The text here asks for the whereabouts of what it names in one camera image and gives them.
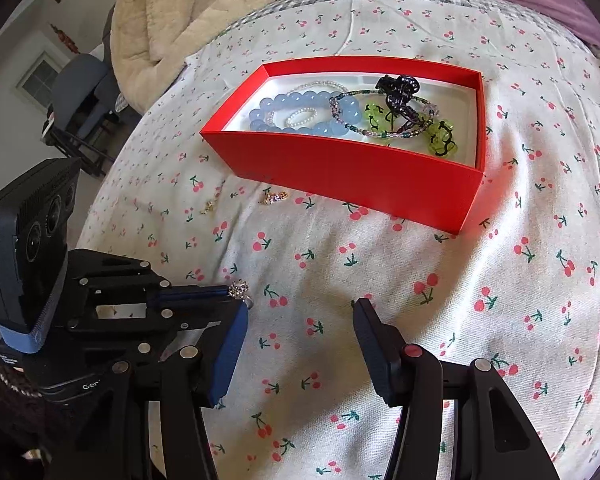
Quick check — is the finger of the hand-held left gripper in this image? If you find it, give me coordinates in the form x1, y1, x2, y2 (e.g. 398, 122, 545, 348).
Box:
67, 297, 237, 357
67, 249, 229, 302

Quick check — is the multicolour seed bead bracelet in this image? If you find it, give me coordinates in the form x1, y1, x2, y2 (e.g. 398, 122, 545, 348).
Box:
328, 87, 441, 139

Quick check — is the white framed window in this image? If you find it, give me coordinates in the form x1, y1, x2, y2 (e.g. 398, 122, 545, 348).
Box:
15, 50, 66, 111

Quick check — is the clear bead bracelet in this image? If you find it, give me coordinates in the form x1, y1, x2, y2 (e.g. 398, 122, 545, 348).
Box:
265, 78, 353, 126

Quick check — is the dark grey chair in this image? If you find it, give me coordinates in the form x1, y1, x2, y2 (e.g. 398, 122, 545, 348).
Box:
40, 52, 126, 178

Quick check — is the green bead bracelet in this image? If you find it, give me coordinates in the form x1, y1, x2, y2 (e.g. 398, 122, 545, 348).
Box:
364, 101, 461, 157

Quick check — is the silver ring with stone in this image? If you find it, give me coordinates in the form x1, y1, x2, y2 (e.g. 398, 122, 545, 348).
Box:
227, 280, 255, 310

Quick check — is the black hair claw clip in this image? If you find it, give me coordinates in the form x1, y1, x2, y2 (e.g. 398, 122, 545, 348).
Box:
375, 74, 421, 116

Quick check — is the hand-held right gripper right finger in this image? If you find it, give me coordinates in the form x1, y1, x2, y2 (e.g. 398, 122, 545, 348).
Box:
352, 297, 561, 480

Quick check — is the red cardboard box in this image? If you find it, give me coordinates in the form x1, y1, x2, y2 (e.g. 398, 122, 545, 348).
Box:
200, 55, 486, 236

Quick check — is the light blue bead bracelet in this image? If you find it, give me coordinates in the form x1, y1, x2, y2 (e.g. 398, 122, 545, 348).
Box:
248, 91, 361, 136

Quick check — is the red wall ornament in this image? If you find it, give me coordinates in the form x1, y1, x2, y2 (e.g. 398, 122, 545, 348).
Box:
50, 22, 81, 56

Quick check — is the beige fleece blanket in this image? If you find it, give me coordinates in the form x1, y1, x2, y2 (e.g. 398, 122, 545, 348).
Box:
111, 0, 316, 113

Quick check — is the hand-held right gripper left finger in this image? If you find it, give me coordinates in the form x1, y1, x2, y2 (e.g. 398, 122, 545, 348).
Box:
92, 302, 251, 480

